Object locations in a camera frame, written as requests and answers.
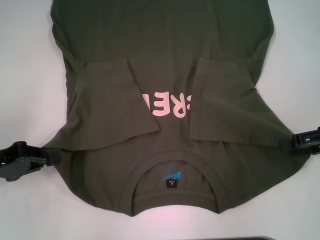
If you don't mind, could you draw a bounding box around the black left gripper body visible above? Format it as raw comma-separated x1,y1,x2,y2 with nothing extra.
0,140,32,183

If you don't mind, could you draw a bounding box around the dark green t-shirt pink print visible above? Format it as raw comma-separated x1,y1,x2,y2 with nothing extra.
43,0,316,218

